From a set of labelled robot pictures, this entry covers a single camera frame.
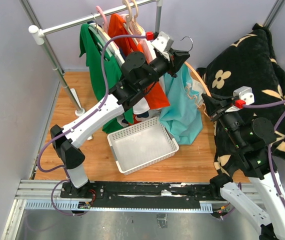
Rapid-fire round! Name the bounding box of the cream hanger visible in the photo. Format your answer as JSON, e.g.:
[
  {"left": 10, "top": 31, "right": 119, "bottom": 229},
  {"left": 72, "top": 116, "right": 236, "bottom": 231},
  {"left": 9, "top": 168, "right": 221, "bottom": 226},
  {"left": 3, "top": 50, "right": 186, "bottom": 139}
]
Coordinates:
[{"left": 129, "top": 0, "right": 146, "bottom": 35}]

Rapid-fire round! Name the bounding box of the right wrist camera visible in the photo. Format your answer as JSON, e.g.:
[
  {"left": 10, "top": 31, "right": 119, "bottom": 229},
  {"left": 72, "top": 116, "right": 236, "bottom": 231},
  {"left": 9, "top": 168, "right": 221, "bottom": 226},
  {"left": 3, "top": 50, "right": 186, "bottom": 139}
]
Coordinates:
[{"left": 225, "top": 86, "right": 255, "bottom": 113}]

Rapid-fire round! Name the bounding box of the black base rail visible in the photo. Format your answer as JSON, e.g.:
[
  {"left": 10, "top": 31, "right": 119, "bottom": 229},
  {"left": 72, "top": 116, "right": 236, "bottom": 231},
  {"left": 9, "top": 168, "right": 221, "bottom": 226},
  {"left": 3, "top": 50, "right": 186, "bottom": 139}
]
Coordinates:
[{"left": 60, "top": 181, "right": 222, "bottom": 210}]

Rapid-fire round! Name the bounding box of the orange t shirt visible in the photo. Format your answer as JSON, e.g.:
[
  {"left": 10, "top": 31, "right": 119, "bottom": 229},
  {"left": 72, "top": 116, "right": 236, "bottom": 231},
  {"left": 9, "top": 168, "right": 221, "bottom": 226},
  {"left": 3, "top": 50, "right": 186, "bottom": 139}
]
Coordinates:
[{"left": 107, "top": 13, "right": 170, "bottom": 115}]

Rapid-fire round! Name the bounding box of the teal t shirt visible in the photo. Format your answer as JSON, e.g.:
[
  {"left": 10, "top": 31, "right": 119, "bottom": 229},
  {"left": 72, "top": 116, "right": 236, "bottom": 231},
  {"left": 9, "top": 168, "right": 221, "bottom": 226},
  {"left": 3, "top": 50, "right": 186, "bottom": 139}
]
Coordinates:
[{"left": 159, "top": 64, "right": 203, "bottom": 145}]

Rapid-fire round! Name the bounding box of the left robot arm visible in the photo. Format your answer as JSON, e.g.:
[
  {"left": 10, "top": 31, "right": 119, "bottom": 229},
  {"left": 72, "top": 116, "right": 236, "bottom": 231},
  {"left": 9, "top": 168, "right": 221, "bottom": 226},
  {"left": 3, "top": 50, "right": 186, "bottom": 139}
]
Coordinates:
[{"left": 50, "top": 48, "right": 190, "bottom": 198}]

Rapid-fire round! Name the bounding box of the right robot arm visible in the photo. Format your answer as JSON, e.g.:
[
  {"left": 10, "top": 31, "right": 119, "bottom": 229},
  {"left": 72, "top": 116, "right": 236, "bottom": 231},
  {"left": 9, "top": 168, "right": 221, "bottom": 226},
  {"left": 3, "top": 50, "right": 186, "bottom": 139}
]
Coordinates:
[{"left": 202, "top": 93, "right": 285, "bottom": 240}]

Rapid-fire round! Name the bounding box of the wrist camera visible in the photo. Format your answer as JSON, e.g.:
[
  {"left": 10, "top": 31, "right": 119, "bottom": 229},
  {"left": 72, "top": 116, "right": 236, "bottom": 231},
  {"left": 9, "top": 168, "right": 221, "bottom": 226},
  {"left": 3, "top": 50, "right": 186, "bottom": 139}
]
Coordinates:
[
  {"left": 146, "top": 31, "right": 174, "bottom": 61},
  {"left": 225, "top": 86, "right": 255, "bottom": 113}
]

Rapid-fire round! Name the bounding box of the aluminium frame post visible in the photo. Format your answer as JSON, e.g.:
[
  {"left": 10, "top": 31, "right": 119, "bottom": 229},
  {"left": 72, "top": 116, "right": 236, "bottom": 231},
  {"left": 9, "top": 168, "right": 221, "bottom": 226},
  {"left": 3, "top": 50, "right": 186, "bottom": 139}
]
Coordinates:
[{"left": 263, "top": 0, "right": 285, "bottom": 28}]

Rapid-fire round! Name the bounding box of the beige hanger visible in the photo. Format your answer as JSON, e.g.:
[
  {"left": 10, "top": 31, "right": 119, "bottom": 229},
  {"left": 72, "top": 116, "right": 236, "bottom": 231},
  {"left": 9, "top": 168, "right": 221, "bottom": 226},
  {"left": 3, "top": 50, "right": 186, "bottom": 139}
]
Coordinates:
[{"left": 122, "top": 0, "right": 141, "bottom": 35}]

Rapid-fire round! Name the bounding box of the black floral blanket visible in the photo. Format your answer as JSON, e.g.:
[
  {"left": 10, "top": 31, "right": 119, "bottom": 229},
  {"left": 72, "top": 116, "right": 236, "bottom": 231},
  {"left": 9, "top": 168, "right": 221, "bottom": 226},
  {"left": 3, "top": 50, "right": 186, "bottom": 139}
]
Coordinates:
[{"left": 196, "top": 23, "right": 285, "bottom": 177}]

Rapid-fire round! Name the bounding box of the white and navy shirt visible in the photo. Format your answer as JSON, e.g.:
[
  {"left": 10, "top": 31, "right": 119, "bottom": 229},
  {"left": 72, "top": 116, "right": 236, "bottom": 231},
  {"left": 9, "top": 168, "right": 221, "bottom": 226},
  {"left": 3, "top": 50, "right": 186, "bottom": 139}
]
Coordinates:
[{"left": 88, "top": 21, "right": 150, "bottom": 126}]

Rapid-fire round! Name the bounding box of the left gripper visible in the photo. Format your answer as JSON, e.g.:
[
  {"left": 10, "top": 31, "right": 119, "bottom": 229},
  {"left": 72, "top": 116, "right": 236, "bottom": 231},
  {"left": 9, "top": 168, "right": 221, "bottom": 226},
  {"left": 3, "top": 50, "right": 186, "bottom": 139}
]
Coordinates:
[{"left": 138, "top": 48, "right": 191, "bottom": 91}]

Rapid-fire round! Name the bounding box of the green hanger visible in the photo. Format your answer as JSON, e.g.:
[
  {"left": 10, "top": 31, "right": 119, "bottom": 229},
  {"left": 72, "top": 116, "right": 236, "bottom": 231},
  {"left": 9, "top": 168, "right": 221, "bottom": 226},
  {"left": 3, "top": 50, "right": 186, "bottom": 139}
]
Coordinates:
[{"left": 88, "top": 22, "right": 114, "bottom": 61}]

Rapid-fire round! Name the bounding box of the white plastic basket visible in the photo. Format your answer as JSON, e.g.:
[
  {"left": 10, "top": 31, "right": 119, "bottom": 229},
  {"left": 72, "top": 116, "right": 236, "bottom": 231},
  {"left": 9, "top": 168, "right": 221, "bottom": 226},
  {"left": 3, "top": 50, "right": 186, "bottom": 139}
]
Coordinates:
[{"left": 107, "top": 116, "right": 179, "bottom": 175}]

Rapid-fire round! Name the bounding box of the metal clothes rack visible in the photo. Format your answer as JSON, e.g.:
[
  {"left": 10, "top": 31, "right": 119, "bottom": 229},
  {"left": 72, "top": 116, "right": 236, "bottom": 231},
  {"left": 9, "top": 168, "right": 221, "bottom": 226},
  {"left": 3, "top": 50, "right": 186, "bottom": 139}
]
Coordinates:
[{"left": 28, "top": 0, "right": 164, "bottom": 141}]

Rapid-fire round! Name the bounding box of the white and pink shirt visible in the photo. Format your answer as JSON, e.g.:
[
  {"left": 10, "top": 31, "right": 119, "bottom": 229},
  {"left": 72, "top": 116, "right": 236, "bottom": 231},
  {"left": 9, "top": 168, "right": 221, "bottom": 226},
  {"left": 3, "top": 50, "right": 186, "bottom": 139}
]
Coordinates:
[{"left": 128, "top": 23, "right": 157, "bottom": 63}]

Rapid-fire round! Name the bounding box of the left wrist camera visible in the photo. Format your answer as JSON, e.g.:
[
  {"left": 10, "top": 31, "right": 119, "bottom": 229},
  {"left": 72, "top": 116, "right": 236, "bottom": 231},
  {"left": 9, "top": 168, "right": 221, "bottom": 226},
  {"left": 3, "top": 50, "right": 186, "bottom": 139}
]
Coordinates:
[{"left": 146, "top": 31, "right": 174, "bottom": 61}]

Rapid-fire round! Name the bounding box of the green t shirt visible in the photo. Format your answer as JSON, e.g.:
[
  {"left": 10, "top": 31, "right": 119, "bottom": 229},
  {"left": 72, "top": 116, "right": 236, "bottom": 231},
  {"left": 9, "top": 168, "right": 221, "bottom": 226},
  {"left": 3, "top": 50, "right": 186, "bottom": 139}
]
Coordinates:
[{"left": 79, "top": 23, "right": 134, "bottom": 134}]

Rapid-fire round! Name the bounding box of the purple cable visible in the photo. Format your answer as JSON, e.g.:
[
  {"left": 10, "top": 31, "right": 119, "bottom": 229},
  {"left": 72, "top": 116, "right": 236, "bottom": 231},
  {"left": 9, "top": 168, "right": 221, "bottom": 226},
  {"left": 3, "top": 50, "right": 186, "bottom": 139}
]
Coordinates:
[
  {"left": 243, "top": 96, "right": 285, "bottom": 235},
  {"left": 36, "top": 34, "right": 148, "bottom": 216}
]

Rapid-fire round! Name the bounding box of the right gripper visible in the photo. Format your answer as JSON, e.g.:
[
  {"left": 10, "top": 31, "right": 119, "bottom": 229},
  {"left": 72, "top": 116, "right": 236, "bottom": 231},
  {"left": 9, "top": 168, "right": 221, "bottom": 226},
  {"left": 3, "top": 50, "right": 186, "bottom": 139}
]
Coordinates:
[{"left": 201, "top": 90, "right": 246, "bottom": 148}]

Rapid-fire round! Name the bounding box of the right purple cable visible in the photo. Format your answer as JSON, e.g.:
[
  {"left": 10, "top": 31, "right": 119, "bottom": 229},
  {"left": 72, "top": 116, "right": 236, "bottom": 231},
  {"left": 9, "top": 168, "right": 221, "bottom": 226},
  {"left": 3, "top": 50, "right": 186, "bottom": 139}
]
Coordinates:
[{"left": 243, "top": 96, "right": 285, "bottom": 235}]

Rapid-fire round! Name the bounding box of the pink hanger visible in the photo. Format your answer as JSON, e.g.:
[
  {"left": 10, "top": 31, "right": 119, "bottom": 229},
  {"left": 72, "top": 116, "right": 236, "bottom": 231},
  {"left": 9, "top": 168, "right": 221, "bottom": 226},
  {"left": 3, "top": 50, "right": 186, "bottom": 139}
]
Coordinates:
[{"left": 96, "top": 5, "right": 119, "bottom": 53}]

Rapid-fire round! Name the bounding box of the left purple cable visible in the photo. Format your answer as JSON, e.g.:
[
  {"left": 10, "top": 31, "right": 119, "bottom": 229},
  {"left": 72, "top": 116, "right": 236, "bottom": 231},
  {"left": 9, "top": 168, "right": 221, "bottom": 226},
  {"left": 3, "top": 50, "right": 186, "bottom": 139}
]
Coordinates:
[{"left": 36, "top": 34, "right": 148, "bottom": 216}]

